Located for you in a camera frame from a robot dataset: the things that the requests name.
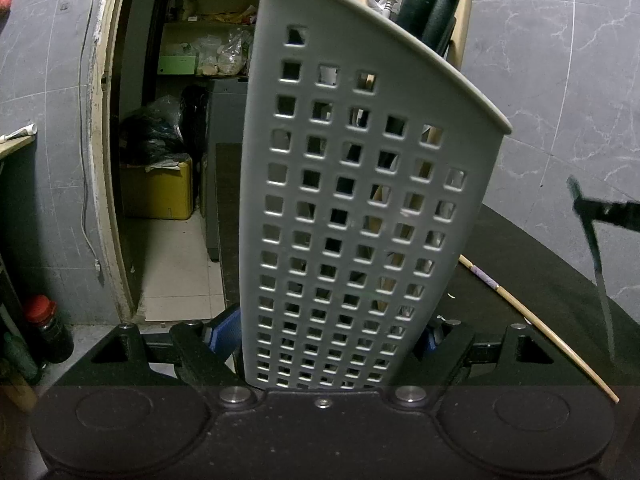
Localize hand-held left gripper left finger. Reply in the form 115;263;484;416
65;304;261;407

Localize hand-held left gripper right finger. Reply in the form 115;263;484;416
387;316;601;407

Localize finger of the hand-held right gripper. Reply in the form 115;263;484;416
574;199;640;233

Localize green handled kitchen knife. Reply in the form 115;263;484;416
566;175;617;363

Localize white perforated utensil basket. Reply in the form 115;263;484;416
235;0;515;392

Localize dark green handled scissors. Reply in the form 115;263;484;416
397;0;468;58

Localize yellow crate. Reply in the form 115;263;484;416
121;157;194;221

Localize red capped dark bottle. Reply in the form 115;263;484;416
25;295;75;365

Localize green bottle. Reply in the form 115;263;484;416
2;332;41;386

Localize grey cabinet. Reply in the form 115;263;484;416
204;77;251;263

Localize black plastic bag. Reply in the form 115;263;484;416
120;97;188;168

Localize wooden stick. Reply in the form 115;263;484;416
0;375;38;413

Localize green box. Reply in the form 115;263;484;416
159;55;198;76

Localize clear plastic bag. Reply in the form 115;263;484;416
197;30;251;77

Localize white tube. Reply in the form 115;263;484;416
0;122;38;141

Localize storage shelf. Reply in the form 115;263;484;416
155;0;261;81

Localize white wall cable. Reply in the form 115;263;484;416
80;0;106;286

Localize door frame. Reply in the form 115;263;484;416
82;0;138;321

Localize wooden wall shelf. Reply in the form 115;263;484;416
0;135;38;161

